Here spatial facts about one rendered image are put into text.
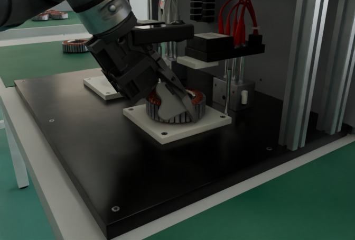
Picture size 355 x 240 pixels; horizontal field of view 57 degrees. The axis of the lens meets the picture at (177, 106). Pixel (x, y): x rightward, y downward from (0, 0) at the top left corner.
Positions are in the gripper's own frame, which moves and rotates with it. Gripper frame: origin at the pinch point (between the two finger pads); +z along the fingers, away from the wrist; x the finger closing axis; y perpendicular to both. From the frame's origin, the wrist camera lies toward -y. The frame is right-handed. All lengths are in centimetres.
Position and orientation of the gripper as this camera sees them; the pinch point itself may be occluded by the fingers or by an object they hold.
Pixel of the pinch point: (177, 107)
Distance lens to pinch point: 61.3
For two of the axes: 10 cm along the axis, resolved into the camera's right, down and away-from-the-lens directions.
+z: 4.2, 7.0, 5.8
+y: -7.2, 6.4, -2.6
